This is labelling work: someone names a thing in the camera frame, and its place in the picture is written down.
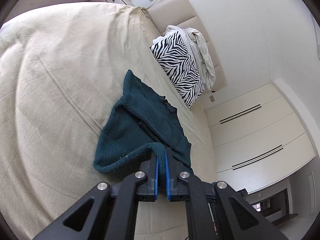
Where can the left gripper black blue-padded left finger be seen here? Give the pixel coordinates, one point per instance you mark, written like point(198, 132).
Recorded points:
point(148, 191)

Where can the small wall socket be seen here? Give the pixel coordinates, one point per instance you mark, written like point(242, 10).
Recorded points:
point(212, 99)

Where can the white wardrobe with black handles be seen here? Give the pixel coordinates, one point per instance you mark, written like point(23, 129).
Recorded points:
point(258, 140)

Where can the beige upholstered headboard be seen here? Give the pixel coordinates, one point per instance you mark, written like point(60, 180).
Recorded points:
point(181, 13)

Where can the beige bed sheet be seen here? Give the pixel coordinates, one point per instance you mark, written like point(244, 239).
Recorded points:
point(62, 70)

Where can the zebra print pillow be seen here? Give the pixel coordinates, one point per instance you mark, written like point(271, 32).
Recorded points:
point(173, 56)

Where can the dark teal knit sweater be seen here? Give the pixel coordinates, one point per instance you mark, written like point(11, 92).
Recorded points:
point(141, 123)

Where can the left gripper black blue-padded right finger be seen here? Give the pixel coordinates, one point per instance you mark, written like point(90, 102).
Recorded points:
point(176, 190)

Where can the crumpled white duvet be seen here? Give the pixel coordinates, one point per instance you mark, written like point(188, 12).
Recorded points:
point(196, 44)

